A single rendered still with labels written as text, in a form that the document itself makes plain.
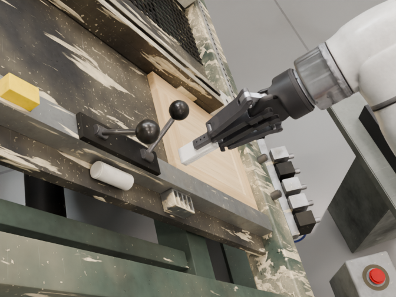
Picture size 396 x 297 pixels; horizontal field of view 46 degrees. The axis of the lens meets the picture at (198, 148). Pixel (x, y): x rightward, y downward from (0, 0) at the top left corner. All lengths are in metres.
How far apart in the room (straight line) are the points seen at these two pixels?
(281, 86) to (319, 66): 0.06
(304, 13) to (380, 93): 2.58
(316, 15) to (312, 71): 2.57
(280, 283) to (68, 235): 0.68
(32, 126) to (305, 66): 0.40
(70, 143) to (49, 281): 0.26
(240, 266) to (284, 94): 1.40
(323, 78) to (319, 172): 1.83
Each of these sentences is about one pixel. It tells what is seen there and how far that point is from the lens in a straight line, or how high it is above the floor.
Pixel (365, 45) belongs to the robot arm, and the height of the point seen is 1.65.
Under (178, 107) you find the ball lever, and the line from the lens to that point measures 0.83.
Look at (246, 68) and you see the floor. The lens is 2.86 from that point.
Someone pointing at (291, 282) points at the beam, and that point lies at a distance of 1.28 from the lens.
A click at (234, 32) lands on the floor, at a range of 3.06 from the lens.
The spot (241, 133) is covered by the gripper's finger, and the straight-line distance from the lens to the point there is 0.76.
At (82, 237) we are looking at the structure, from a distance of 0.79.
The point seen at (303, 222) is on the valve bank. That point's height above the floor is 0.77.
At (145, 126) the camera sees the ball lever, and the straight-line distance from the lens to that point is 0.69.
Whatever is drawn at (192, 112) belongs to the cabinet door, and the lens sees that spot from 1.26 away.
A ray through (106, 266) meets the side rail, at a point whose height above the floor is 1.51.
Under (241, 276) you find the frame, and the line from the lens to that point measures 2.02.
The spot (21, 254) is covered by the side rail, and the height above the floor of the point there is 1.62.
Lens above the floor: 2.11
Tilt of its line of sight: 58 degrees down
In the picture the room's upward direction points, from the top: straight up
